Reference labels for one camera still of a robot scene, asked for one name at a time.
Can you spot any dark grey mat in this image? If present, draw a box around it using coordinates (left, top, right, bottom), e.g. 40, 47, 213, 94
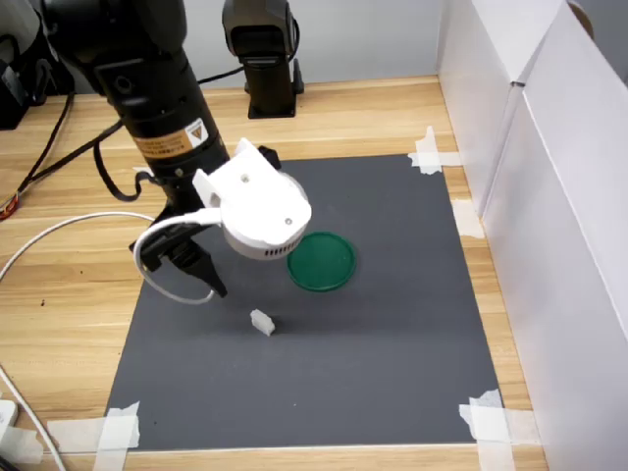
105, 154, 506, 452

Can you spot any white camera cable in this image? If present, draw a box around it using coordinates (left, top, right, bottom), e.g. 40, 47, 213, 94
0, 210, 220, 471

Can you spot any small white plastic terminal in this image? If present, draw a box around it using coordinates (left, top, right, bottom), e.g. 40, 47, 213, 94
249, 308, 276, 338

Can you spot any white cardboard box partition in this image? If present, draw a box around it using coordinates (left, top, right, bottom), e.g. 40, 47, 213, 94
435, 0, 570, 220
482, 0, 628, 471

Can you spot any white tape strip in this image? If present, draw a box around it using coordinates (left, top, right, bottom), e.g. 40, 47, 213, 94
0, 427, 44, 465

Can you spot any black device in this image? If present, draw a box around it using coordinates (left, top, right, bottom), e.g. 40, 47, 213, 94
0, 31, 75, 131

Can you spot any round green lid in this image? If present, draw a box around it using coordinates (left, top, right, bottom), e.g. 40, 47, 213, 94
286, 230, 358, 294

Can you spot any white camera box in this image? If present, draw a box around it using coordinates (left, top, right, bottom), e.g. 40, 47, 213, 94
191, 137, 313, 262

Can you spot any black base cable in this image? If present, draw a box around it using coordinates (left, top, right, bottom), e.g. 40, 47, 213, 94
195, 66, 246, 85

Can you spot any black looped cable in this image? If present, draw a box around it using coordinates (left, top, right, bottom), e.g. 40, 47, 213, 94
92, 120, 151, 202

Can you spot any white power adaptor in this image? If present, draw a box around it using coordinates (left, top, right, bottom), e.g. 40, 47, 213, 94
0, 399, 21, 429

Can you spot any white tape on mat corner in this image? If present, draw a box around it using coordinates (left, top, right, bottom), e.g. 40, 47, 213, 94
458, 389, 544, 471
46, 400, 142, 471
407, 126, 462, 177

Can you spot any white tape on mat edge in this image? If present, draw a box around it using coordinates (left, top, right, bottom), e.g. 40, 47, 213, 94
449, 198, 487, 240

